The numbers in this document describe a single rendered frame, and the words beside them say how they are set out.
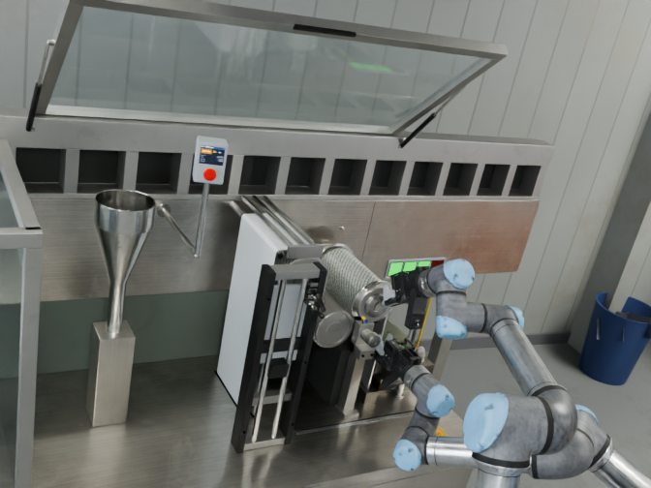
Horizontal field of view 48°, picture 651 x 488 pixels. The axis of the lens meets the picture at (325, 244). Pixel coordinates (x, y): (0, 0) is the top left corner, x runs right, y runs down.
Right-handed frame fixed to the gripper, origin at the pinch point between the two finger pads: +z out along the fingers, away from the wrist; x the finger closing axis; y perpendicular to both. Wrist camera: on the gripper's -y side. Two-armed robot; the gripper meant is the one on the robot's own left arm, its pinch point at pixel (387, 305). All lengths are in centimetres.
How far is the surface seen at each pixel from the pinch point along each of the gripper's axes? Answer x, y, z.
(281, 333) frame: 36.3, -5.2, -3.2
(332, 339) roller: 13.1, -6.8, 11.5
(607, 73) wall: -226, 130, 76
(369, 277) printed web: 2.2, 9.3, 3.7
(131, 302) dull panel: 63, 12, 38
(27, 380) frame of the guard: 99, -11, -15
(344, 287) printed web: 7.7, 7.9, 9.5
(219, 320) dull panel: 34, 6, 43
